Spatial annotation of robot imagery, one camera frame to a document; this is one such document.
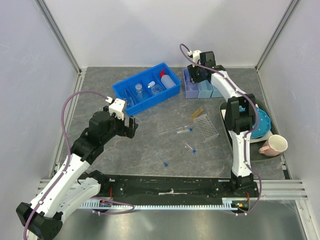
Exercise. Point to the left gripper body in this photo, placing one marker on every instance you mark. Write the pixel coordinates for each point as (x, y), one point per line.
(120, 126)

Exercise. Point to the blue dotted plate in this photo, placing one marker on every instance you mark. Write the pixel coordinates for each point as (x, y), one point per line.
(264, 125)

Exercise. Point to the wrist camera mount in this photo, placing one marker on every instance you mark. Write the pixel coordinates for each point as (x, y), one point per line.
(116, 107)
(194, 56)

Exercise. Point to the light blue tray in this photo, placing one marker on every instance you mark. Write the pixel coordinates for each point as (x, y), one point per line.
(205, 90)
(216, 93)

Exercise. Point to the dark green tray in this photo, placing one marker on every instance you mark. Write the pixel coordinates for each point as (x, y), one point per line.
(255, 156)

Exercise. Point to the clear glass jar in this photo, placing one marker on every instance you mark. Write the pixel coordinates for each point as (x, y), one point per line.
(140, 93)

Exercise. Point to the glass flask white stopper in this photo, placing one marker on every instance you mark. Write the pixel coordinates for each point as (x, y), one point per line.
(154, 88)

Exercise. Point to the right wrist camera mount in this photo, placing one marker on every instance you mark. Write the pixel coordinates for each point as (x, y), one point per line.
(194, 56)

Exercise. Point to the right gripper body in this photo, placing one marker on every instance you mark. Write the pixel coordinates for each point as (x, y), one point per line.
(195, 73)

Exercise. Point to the blue divided plastic bin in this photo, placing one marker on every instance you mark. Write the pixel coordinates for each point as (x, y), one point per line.
(144, 77)

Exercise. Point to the light blue right tray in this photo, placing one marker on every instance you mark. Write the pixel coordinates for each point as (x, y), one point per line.
(216, 93)

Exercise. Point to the red cap wash bottle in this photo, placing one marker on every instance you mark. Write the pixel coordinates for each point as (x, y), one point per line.
(166, 80)

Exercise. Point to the blue safety goggles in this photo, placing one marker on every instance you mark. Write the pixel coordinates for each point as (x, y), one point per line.
(129, 98)

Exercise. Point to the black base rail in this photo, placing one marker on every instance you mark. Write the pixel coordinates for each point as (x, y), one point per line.
(170, 191)

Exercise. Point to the purple small tray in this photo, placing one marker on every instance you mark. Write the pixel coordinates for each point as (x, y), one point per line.
(186, 77)

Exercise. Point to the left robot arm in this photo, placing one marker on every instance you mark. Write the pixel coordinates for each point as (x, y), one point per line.
(45, 214)

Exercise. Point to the small glass beaker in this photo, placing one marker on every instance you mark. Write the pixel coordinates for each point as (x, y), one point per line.
(190, 87)

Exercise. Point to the clear well plate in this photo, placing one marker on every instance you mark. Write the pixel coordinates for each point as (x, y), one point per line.
(206, 127)

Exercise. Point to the light blue middle tray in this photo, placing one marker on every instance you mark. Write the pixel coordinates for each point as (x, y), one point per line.
(205, 90)

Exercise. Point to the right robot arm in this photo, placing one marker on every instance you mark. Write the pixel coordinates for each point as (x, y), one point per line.
(240, 114)

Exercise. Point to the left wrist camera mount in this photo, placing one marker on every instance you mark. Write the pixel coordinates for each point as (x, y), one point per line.
(116, 107)

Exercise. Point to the pink mug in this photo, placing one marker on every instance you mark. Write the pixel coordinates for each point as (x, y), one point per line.
(274, 146)

